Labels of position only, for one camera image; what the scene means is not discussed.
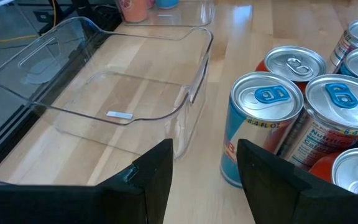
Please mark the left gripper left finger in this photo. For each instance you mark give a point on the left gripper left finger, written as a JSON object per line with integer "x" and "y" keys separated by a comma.
{"x": 73, "y": 205}

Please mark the clear plastic bin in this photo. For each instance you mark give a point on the clear plastic bin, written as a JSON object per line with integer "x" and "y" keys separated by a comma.
{"x": 135, "y": 93}
{"x": 191, "y": 15}

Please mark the orange Spindrift can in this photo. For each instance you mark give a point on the orange Spindrift can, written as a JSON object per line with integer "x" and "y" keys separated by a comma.
{"x": 134, "y": 11}

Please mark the red Fanta strawberry can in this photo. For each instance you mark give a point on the red Fanta strawberry can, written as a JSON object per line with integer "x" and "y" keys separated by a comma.
{"x": 294, "y": 62}
{"x": 353, "y": 171}

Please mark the blue Spindrift can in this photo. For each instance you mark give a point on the blue Spindrift can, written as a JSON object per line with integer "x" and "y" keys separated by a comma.
{"x": 166, "y": 3}

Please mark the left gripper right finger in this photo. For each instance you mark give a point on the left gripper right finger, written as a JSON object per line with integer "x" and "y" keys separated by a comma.
{"x": 291, "y": 202}

